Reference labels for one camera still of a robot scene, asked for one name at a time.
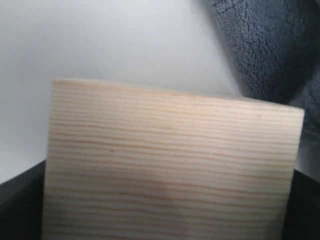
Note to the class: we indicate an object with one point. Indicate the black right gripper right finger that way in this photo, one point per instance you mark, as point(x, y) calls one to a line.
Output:
point(302, 218)

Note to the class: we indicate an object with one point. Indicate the grey fleece towel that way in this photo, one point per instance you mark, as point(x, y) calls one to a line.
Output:
point(275, 45)

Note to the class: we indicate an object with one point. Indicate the light wooden cube block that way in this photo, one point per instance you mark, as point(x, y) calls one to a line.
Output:
point(133, 163)

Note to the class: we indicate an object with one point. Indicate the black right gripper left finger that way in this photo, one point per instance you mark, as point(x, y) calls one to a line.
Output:
point(21, 205)

